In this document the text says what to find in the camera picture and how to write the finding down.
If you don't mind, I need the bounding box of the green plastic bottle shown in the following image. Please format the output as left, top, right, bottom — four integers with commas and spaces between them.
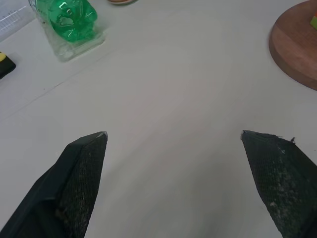
35, 0, 98, 43
28, 0, 106, 63

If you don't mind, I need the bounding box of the round wooden rimmed dish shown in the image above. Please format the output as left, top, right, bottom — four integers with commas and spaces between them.
107, 0, 138, 5

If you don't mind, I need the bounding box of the clear plastic storage box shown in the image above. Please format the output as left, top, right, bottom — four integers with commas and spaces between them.
0, 0, 34, 43

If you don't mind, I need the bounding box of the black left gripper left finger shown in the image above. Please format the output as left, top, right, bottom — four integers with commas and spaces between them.
0, 131, 108, 238

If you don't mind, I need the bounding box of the round brown wooden base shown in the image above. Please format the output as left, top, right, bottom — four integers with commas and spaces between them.
268, 0, 317, 90

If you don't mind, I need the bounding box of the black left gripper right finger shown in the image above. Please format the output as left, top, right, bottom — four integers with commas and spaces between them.
240, 130, 317, 238

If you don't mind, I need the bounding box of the black and yellow tool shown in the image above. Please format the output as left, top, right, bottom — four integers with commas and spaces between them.
0, 52, 17, 80

